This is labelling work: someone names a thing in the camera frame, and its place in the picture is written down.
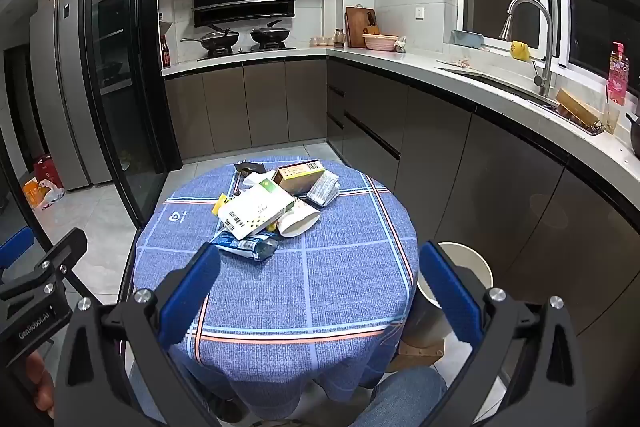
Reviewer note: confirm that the person's left hand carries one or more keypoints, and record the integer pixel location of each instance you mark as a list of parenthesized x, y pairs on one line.
[(42, 384)]

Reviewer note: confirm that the black gas stove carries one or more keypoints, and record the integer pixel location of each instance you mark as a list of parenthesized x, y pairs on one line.
[(250, 51)]

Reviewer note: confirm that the brown kitchen base cabinets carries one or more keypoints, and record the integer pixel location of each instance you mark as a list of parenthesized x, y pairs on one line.
[(440, 142)]

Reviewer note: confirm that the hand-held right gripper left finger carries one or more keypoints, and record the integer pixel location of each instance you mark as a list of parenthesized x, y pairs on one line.
[(190, 294)]

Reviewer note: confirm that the blue snack wrapper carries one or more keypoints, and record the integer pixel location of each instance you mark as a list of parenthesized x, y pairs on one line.
[(242, 247)]

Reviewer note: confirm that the yellow wrapper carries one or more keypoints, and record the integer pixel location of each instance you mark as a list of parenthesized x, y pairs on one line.
[(220, 205)]

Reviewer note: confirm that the brown yellow carton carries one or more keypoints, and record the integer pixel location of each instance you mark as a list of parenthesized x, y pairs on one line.
[(295, 178)]

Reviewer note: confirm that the black framed glass door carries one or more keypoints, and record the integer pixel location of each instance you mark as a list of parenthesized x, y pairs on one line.
[(125, 82)]

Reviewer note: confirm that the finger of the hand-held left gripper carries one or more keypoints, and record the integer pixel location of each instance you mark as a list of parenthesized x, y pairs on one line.
[(70, 244), (12, 249)]

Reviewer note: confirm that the white trash bin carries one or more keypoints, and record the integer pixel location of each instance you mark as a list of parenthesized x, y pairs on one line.
[(472, 262)]

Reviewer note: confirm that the light blue basin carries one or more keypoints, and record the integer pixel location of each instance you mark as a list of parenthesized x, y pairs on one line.
[(467, 39)]

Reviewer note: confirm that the black wok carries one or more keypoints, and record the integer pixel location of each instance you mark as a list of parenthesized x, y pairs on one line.
[(270, 35), (215, 41)]

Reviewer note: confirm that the small glass jars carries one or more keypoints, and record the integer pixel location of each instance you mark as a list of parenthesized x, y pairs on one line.
[(322, 41)]

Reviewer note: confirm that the steel kitchen faucet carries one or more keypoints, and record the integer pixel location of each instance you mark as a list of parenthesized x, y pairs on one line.
[(547, 37)]

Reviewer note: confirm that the tall glass jar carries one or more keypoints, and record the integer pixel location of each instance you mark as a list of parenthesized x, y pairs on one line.
[(340, 38)]

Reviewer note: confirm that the wooden stool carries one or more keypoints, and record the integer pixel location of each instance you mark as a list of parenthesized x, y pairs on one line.
[(417, 354)]

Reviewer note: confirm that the person's jeans leg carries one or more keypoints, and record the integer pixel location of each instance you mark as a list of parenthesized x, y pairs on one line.
[(400, 399)]

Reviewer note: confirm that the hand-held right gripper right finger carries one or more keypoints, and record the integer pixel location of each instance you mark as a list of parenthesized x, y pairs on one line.
[(450, 294)]

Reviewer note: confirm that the pill blister pack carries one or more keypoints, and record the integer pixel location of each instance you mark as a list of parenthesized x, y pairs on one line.
[(322, 189)]

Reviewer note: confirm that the white wall socket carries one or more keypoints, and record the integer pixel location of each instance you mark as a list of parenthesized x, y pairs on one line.
[(419, 13)]

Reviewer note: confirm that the round table blue cloth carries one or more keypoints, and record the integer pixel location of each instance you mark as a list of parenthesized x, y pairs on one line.
[(325, 292)]

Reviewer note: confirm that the orange white plastic bag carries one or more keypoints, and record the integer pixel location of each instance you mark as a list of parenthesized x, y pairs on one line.
[(42, 196)]

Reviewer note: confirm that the silver refrigerator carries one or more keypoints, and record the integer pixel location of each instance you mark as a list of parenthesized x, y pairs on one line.
[(70, 97)]

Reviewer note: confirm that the white barcode carton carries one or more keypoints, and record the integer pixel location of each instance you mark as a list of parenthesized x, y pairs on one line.
[(255, 212)]

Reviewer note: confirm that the pink detergent bottle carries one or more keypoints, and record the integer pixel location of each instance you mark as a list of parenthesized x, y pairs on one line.
[(618, 77)]

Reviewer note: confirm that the beige dish rag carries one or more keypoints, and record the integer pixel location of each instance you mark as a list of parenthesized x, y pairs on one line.
[(456, 63)]

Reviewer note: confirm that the dark sauce bottle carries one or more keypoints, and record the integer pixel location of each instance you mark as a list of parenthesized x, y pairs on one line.
[(166, 52)]

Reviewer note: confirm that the clear glass cup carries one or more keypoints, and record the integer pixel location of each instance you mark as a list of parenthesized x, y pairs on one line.
[(611, 119)]

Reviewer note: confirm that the steel kitchen sink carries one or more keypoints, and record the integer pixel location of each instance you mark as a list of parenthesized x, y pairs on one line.
[(495, 79)]

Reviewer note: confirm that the wooden cutting board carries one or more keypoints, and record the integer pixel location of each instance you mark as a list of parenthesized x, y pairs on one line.
[(356, 27)]

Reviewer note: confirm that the red bag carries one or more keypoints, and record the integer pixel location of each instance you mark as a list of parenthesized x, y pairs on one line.
[(49, 171)]

